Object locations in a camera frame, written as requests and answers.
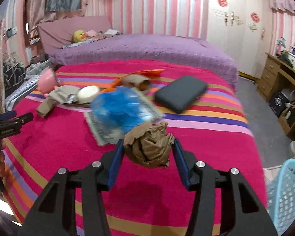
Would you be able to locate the orange snack wrapper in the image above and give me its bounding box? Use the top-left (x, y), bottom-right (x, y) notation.
top-left (101, 69), bottom-right (164, 93)

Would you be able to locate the desk lamp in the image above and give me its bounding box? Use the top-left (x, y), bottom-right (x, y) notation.
top-left (275, 37), bottom-right (286, 56)

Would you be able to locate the pink mug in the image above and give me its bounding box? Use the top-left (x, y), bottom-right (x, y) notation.
top-left (37, 68), bottom-right (61, 98)

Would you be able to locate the pink headboard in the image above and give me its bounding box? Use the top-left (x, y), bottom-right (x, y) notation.
top-left (38, 16), bottom-right (112, 54)

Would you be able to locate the brown phone case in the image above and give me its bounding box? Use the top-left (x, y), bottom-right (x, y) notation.
top-left (36, 85), bottom-right (90, 118)

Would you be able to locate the brown paper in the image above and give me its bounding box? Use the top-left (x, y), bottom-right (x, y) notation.
top-left (123, 122), bottom-right (175, 169)

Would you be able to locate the black rectangular case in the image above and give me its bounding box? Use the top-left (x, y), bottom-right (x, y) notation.
top-left (154, 75), bottom-right (208, 114)

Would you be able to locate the grey pink window curtain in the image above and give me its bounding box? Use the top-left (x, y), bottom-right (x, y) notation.
top-left (25, 0), bottom-right (87, 39)

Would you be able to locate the striped pink red blanket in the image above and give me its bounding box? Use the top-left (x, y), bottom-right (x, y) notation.
top-left (4, 60), bottom-right (266, 235)

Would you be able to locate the white round bun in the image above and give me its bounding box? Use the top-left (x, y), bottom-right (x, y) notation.
top-left (76, 85), bottom-right (100, 104)

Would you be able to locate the black box under desk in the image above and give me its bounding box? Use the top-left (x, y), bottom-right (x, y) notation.
top-left (269, 92), bottom-right (289, 117)

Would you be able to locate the beige printed snack bag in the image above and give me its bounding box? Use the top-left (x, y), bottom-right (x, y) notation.
top-left (84, 86), bottom-right (165, 146)

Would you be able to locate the purple dotted bedspread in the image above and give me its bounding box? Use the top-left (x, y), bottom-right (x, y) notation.
top-left (48, 34), bottom-right (238, 89)

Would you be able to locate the blue plastic bag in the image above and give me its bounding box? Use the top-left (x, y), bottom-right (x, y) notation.
top-left (90, 86), bottom-right (152, 134)

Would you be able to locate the white perforated bedside stool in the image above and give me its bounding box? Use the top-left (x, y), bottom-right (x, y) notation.
top-left (5, 75), bottom-right (40, 111)

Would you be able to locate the white wardrobe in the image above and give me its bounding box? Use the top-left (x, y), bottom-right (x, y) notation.
top-left (207, 0), bottom-right (273, 78)

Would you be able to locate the wooden desk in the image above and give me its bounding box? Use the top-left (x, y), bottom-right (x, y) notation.
top-left (257, 54), bottom-right (295, 139)

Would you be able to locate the yellow duck plush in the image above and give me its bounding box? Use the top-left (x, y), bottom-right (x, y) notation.
top-left (72, 30), bottom-right (87, 43)

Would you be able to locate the light blue plastic basket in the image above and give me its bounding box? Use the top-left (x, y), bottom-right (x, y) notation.
top-left (266, 158), bottom-right (295, 235)

